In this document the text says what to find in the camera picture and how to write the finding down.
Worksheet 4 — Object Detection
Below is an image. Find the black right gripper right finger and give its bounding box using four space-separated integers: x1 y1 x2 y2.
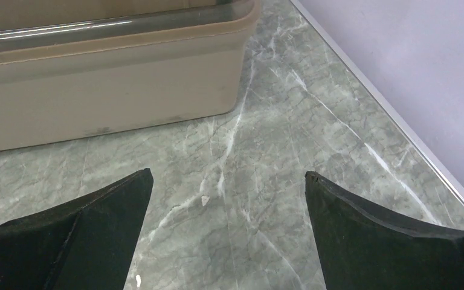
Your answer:
305 172 464 289

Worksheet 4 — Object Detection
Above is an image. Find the beige plastic toolbox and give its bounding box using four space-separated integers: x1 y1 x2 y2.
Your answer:
0 1 261 151

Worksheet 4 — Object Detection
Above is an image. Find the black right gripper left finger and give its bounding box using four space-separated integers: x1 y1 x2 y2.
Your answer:
0 168 153 289

